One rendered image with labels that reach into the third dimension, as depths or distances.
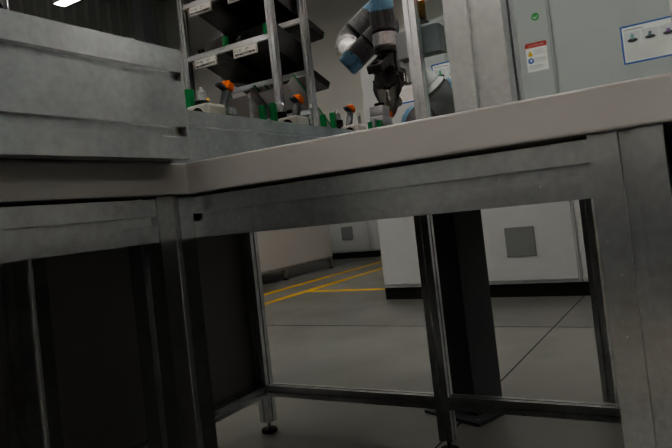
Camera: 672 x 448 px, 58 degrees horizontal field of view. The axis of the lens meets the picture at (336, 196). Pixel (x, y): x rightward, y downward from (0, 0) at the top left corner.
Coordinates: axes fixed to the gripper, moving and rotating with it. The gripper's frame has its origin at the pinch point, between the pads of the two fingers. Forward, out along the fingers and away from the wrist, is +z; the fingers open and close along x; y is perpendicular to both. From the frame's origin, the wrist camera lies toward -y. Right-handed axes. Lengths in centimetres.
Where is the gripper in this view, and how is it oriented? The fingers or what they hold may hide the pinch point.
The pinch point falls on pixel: (390, 113)
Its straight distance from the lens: 182.7
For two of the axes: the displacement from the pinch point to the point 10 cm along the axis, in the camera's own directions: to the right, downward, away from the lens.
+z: 1.1, 9.9, -0.2
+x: -8.5, 1.1, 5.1
